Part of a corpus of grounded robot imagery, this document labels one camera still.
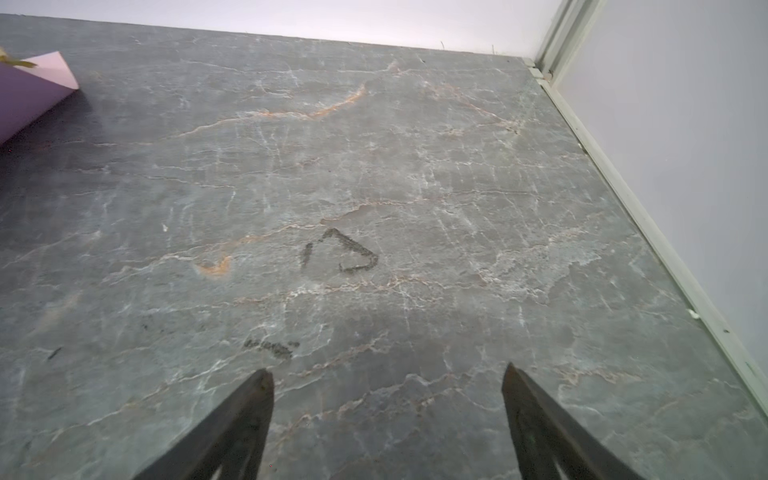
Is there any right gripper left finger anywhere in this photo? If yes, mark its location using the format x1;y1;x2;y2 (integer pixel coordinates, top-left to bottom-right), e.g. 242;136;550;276
136;369;274;479

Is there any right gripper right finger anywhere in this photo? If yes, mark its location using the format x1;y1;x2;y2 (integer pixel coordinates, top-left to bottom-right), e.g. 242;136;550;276
501;363;640;480

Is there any pink purple wrapping paper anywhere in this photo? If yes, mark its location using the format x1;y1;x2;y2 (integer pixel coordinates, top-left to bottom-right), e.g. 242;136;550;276
1;51;79;143

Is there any aluminium frame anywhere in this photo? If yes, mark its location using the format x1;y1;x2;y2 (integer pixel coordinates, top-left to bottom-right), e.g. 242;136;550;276
531;1;767;406

